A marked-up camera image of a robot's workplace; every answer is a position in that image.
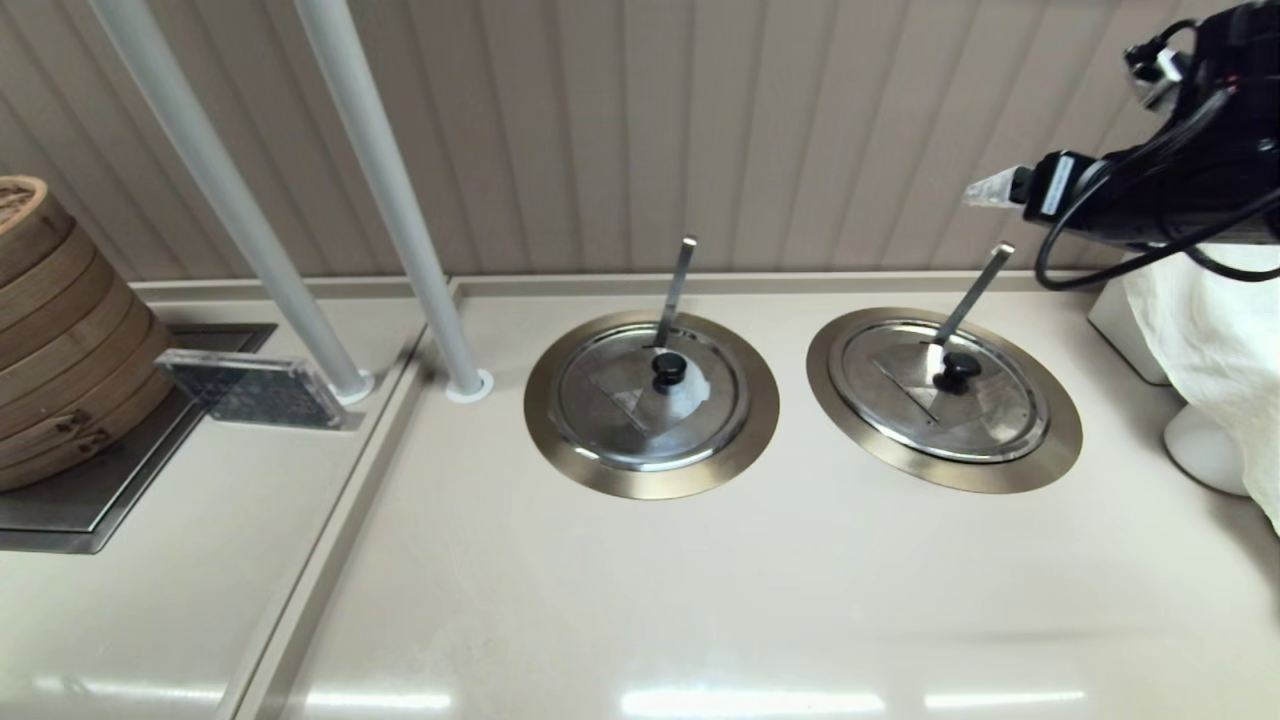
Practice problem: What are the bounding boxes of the ladle handle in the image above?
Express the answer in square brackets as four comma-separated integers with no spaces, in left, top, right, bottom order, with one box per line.
[932,243,1016,349]
[655,237,698,351]

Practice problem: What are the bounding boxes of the steel hinged lid black knob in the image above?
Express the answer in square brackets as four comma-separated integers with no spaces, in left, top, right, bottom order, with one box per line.
[830,318,1051,464]
[552,323,749,471]

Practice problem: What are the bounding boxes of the white box appliance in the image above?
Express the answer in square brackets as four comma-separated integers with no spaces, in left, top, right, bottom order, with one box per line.
[1088,255,1169,386]

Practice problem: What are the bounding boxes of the white round base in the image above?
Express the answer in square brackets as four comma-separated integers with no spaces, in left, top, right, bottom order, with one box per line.
[1160,403,1246,496]

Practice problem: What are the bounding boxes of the white round pole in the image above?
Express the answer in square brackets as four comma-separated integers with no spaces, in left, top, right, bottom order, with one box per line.
[293,0,495,404]
[88,0,376,406]

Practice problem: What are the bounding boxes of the clear acrylic sign block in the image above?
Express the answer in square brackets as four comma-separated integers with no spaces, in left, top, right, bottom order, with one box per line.
[155,348,363,431]

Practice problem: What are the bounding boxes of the stacked bamboo steamer baskets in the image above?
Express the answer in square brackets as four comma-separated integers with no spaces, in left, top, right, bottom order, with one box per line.
[0,176,177,493]

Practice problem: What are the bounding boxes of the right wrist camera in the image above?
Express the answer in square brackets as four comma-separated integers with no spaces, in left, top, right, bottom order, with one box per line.
[1122,20,1201,111]

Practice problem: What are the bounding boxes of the steel recessed steamer tray frame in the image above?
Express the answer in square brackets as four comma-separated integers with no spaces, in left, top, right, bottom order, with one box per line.
[0,323,279,554]

